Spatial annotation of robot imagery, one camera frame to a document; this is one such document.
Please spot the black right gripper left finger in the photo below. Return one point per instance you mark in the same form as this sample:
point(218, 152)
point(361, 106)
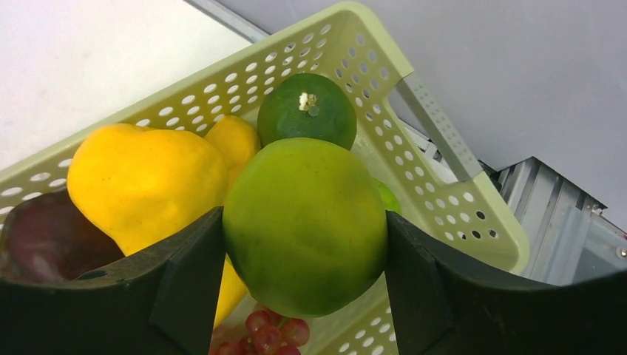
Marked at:
point(161, 300)

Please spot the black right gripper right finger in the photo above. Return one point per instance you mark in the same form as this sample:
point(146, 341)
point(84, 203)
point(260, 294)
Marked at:
point(444, 301)

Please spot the yellow fake fruit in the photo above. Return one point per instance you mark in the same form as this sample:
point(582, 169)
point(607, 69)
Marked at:
point(140, 185)

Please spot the red fake fruit in bag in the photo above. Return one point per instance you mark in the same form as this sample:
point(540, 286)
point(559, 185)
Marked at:
point(267, 333)

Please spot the green fake apple in basket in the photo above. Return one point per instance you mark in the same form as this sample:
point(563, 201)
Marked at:
point(390, 201)

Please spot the dark purple fake fruit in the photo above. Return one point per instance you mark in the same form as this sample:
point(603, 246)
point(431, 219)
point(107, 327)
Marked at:
point(47, 239)

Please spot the yellow fake mango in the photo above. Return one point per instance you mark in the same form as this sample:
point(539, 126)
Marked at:
point(237, 141)

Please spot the green halved fake fruit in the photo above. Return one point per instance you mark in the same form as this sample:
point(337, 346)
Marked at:
point(307, 105)

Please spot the yellow-green perforated plastic basket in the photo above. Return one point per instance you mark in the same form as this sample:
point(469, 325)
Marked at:
point(404, 137)

